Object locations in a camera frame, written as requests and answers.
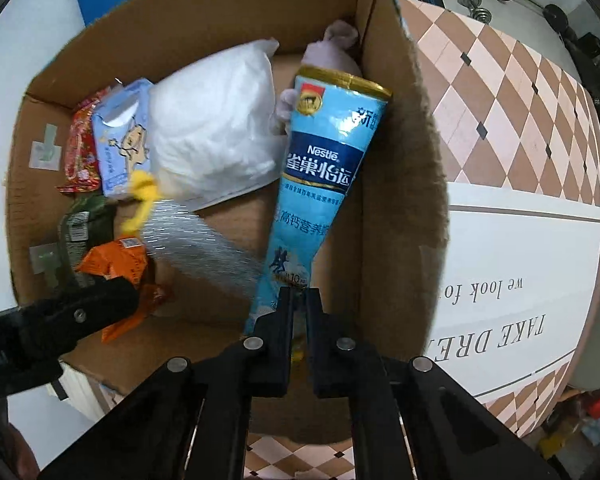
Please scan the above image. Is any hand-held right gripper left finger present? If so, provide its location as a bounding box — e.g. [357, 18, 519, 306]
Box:
[37, 287, 298, 480]

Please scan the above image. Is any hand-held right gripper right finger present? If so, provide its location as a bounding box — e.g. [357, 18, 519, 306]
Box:
[305, 287, 573, 480]

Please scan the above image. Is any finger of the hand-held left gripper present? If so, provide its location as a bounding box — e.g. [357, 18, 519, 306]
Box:
[19, 277, 141, 356]

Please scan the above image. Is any orange snack packet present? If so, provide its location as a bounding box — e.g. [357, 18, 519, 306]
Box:
[75, 240, 173, 345]

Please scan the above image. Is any green snack packet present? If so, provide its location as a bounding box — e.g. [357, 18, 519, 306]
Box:
[57, 195, 118, 286]

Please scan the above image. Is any yellow silver pouch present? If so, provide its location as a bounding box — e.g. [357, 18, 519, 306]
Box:
[120, 170, 268, 301]

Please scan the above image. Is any red patterned packet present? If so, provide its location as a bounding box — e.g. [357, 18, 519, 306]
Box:
[56, 87, 113, 195]

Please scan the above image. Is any light blue tissue pack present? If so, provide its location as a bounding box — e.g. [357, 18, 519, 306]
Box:
[91, 78, 156, 198]

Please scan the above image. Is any cardboard box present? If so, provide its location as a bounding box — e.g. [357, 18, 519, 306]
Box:
[5, 0, 451, 446]

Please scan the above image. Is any long light blue packet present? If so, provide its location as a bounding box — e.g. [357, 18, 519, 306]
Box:
[242, 66, 393, 361]

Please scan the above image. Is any white plastic bag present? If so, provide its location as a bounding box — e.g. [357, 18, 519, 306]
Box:
[147, 37, 288, 212]

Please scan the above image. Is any person's left forearm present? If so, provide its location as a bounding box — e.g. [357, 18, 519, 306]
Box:
[2, 422, 42, 480]

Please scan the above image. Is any checked tablecloth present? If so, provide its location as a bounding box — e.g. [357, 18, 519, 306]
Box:
[242, 0, 600, 480]

